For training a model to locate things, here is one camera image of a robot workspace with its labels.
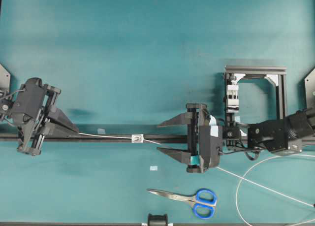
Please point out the black wire spool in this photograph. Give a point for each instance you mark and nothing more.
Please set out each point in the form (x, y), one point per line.
(157, 220)

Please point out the pale tape marker near rail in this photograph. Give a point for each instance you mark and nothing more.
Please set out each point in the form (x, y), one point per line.
(101, 131)

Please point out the white clamp fixture on frame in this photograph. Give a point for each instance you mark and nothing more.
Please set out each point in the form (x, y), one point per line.
(232, 98)

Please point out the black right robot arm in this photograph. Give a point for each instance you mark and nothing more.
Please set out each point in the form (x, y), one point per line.
(281, 137)

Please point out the white tape marker on table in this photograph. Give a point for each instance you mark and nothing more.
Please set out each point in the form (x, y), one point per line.
(154, 168)

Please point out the blue handled scissors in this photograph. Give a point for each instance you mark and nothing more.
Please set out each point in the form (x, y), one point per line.
(203, 199)

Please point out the white bracket with hole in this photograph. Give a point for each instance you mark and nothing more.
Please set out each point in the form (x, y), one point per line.
(137, 138)

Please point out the black aluminium extrusion rail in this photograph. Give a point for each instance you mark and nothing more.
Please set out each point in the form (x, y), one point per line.
(170, 139)

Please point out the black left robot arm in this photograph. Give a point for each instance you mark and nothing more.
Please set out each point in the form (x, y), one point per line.
(6, 103)

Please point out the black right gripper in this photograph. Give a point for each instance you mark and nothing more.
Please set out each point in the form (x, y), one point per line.
(205, 139)

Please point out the black aluminium frame stand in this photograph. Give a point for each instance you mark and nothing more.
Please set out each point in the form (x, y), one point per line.
(258, 85)

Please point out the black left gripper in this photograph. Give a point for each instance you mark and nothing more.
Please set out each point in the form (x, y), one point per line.
(28, 113)

